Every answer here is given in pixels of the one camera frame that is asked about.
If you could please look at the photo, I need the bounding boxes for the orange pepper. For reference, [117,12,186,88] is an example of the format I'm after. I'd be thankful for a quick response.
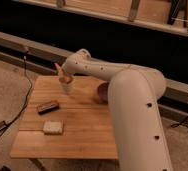
[55,63,73,84]

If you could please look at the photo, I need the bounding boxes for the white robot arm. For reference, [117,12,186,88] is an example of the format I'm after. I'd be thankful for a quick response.
[61,49,173,171]

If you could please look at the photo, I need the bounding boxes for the white ceramic cup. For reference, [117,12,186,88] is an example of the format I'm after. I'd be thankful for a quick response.
[61,82,73,95]

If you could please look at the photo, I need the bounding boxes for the dark red bowl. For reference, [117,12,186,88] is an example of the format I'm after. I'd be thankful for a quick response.
[94,83,108,104]

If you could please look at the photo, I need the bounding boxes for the black brown rectangular block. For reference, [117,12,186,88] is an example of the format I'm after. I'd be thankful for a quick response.
[37,101,59,115]

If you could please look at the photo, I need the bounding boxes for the wooden table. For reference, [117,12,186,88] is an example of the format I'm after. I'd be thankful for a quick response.
[10,76,117,159]

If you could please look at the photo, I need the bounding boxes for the beige sponge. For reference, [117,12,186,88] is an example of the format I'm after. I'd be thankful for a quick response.
[43,121,63,135]

